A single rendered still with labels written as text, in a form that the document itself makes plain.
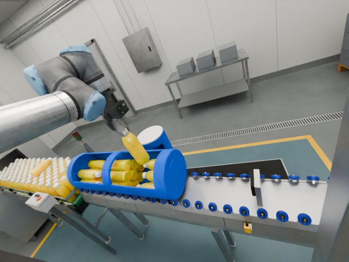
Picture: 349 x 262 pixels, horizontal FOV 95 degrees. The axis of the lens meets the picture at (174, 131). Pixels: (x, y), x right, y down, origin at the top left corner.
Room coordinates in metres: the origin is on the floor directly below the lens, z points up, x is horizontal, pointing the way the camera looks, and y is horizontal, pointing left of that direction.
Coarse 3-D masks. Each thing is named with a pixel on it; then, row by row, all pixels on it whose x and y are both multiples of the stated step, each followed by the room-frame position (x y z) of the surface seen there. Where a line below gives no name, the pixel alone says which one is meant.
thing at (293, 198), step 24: (192, 192) 0.64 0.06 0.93; (216, 192) 0.57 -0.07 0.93; (240, 192) 0.51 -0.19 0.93; (264, 192) 0.46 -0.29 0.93; (288, 192) 0.41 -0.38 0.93; (312, 192) 0.36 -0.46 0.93; (168, 216) 0.62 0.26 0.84; (192, 216) 0.53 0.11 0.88; (216, 216) 0.46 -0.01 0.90; (312, 216) 0.28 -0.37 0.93; (288, 240) 0.28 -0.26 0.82; (312, 240) 0.23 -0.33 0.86
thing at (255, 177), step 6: (252, 174) 0.48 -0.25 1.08; (258, 174) 0.46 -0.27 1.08; (252, 180) 0.45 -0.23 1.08; (258, 180) 0.43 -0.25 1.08; (252, 186) 0.42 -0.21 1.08; (258, 186) 0.41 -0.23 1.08; (252, 192) 0.42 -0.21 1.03; (258, 192) 0.40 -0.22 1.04; (258, 198) 0.41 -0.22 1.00; (258, 204) 0.41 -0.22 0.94
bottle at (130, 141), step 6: (126, 138) 0.67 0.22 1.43; (132, 138) 0.67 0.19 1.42; (126, 144) 0.66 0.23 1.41; (132, 144) 0.66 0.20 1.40; (138, 144) 0.67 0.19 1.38; (132, 150) 0.66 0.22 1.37; (138, 150) 0.66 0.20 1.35; (144, 150) 0.68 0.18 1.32; (132, 156) 0.67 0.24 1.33; (138, 156) 0.65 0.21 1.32; (144, 156) 0.66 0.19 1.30; (138, 162) 0.66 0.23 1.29; (144, 162) 0.65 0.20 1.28
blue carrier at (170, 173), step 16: (80, 160) 1.17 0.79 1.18; (112, 160) 0.88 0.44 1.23; (160, 160) 0.67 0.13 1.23; (176, 160) 0.72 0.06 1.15; (160, 176) 0.60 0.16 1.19; (176, 176) 0.66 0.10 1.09; (128, 192) 0.71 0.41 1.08; (144, 192) 0.64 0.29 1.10; (160, 192) 0.58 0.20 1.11; (176, 192) 0.60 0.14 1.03
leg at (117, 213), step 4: (112, 208) 1.08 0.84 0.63; (112, 212) 1.07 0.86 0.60; (116, 212) 1.07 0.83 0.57; (120, 212) 1.09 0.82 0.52; (116, 216) 1.07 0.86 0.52; (120, 216) 1.07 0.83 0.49; (124, 216) 1.09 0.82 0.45; (120, 220) 1.08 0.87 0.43; (124, 220) 1.07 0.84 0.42; (128, 220) 1.09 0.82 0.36; (124, 224) 1.08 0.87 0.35; (128, 224) 1.07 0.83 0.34; (132, 224) 1.09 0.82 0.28; (132, 228) 1.07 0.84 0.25; (136, 228) 1.09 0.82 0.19; (136, 232) 1.06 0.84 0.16; (140, 232) 1.09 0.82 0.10; (140, 236) 1.06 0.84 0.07
